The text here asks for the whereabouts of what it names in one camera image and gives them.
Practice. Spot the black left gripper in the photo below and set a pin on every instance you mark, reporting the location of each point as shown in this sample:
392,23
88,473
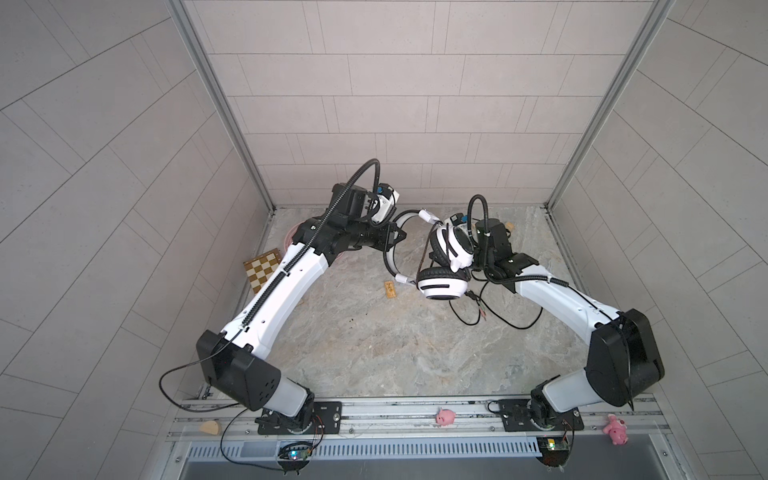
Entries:
382,240

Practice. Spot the white black headphones with cable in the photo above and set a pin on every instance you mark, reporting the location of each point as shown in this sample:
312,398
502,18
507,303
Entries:
450,248

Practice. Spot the pink headphones with cable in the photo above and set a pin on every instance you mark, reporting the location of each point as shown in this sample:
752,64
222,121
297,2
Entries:
288,240

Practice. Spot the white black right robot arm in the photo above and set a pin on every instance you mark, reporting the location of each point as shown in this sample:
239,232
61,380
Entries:
623,357

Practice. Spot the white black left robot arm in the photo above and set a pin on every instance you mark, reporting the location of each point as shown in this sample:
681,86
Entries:
234,360

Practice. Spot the small printed wooden block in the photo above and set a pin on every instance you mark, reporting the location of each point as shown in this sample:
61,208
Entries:
390,290

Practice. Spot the wooden folding chess board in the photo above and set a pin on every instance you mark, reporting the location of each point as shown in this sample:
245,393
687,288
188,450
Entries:
259,269

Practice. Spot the pink pig toy centre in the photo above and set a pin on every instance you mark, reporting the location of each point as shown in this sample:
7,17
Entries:
445,417

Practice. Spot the pink pig toy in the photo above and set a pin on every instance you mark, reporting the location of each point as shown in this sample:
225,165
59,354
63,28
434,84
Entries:
616,430
445,417

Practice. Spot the right circuit board with led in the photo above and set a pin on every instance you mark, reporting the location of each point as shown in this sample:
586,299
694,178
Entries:
554,452

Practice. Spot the circuit board with led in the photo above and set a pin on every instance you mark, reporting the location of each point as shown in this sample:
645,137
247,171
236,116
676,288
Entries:
554,452
295,454

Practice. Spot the pink pig toy right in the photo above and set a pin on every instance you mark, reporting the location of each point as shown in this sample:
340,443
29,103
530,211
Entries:
616,430

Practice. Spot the left circuit board with led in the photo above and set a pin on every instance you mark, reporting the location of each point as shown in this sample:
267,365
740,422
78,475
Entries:
295,454

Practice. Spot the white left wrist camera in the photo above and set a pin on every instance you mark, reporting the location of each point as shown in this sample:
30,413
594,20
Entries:
385,205

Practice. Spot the beige wooden piece on rail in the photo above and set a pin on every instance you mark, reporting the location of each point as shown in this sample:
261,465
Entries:
210,427

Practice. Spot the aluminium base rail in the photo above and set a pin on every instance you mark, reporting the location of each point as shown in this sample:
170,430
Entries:
398,438

